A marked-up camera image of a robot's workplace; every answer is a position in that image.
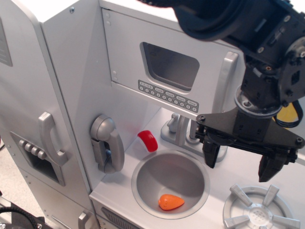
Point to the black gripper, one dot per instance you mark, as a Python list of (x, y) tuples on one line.
[(277, 145)]

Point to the grey microwave door handle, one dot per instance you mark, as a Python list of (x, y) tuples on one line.
[(226, 72)]

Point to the white toy microwave door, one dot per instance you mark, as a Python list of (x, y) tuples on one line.
[(166, 66)]

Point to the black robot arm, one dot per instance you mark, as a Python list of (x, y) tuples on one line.
[(271, 35)]

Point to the grey toy stove burner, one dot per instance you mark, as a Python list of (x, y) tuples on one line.
[(255, 207)]

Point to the yellow toy pepper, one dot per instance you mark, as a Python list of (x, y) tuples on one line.
[(287, 117)]

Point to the grey toy faucet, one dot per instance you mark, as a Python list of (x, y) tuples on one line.
[(180, 132)]

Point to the silver round sink bowl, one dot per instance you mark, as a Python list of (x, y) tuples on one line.
[(170, 172)]

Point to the orange toy carrot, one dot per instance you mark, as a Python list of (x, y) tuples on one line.
[(170, 202)]

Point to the red toy cup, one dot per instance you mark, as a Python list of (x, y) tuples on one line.
[(148, 140)]

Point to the white toy kitchen cabinet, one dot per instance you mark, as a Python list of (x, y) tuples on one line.
[(78, 49)]

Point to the grey oven control panel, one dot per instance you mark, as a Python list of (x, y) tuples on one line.
[(117, 220)]

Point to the grey ice dispenser panel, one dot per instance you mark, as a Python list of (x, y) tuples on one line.
[(37, 158)]

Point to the white toy fridge door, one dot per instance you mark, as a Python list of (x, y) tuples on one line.
[(32, 107)]

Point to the grey toy wall phone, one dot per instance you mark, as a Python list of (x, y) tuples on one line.
[(107, 145)]

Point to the grey lower fridge handle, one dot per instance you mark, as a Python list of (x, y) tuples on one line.
[(85, 221)]

